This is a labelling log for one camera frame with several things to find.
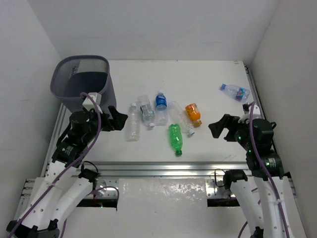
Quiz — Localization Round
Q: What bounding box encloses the green plastic bottle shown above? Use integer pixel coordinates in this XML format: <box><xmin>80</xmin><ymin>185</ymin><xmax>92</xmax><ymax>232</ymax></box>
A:
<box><xmin>168</xmin><ymin>123</ymin><xmax>183</xmax><ymax>156</ymax></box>

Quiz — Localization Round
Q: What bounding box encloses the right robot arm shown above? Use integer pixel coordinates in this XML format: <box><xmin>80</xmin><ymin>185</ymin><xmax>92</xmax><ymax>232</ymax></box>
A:
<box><xmin>209</xmin><ymin>114</ymin><xmax>294</xmax><ymax>238</ymax></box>

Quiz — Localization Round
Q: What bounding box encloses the grey mesh waste bin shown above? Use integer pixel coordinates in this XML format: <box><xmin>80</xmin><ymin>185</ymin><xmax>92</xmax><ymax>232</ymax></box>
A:
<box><xmin>50</xmin><ymin>55</ymin><xmax>116</xmax><ymax>114</ymax></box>

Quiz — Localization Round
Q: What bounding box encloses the clear bottle purple label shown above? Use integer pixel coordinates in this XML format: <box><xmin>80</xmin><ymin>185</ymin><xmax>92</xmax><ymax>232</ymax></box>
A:
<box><xmin>220</xmin><ymin>84</ymin><xmax>251</xmax><ymax>103</ymax></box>

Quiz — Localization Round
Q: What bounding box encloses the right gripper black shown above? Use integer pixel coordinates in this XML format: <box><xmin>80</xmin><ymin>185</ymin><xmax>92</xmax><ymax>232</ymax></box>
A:
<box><xmin>209</xmin><ymin>113</ymin><xmax>254</xmax><ymax>150</ymax></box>

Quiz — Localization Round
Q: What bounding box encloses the clear bottle blue label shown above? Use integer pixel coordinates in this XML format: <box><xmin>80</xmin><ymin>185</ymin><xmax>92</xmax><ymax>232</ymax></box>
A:
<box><xmin>155</xmin><ymin>90</ymin><xmax>168</xmax><ymax>126</ymax></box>

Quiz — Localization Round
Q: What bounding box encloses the aluminium rail frame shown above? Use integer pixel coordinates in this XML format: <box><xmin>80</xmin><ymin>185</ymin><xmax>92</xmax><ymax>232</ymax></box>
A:
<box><xmin>18</xmin><ymin>61</ymin><xmax>297</xmax><ymax>206</ymax></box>

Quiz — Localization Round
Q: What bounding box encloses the orange plastic bottle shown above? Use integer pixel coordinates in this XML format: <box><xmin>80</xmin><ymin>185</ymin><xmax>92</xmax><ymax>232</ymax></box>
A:
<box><xmin>185</xmin><ymin>103</ymin><xmax>202</xmax><ymax>127</ymax></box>

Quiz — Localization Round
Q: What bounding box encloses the clear bottle white cap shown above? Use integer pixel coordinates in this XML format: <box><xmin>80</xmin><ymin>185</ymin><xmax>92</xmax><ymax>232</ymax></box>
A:
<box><xmin>126</xmin><ymin>103</ymin><xmax>140</xmax><ymax>142</ymax></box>

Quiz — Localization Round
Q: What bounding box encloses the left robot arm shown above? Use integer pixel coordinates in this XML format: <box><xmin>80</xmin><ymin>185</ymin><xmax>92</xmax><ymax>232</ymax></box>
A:
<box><xmin>6</xmin><ymin>106</ymin><xmax>128</xmax><ymax>238</ymax></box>

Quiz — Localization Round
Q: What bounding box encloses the clear bottle lying diagonal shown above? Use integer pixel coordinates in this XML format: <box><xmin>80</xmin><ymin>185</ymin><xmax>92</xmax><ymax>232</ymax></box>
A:
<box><xmin>167</xmin><ymin>101</ymin><xmax>195</xmax><ymax>137</ymax></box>

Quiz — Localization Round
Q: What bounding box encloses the clear bottle grey label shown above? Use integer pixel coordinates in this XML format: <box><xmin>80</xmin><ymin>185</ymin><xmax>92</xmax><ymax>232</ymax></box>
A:
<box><xmin>138</xmin><ymin>95</ymin><xmax>155</xmax><ymax>130</ymax></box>

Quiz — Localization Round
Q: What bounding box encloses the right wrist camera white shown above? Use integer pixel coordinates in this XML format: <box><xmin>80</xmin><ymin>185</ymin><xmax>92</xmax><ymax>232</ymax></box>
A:
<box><xmin>238</xmin><ymin>104</ymin><xmax>261</xmax><ymax>123</ymax></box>

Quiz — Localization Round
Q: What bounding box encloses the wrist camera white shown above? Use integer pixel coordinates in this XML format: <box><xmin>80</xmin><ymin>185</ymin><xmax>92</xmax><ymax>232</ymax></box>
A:
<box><xmin>238</xmin><ymin>104</ymin><xmax>261</xmax><ymax>123</ymax></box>
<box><xmin>82</xmin><ymin>92</ymin><xmax>102</xmax><ymax>111</ymax></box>

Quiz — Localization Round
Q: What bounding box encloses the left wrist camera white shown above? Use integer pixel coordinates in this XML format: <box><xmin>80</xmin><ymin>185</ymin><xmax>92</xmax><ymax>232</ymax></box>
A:
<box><xmin>82</xmin><ymin>92</ymin><xmax>102</xmax><ymax>111</ymax></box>

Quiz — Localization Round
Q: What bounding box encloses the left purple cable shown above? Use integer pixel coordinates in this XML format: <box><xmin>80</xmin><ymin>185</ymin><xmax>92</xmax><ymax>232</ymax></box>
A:
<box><xmin>7</xmin><ymin>92</ymin><xmax>119</xmax><ymax>238</ymax></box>

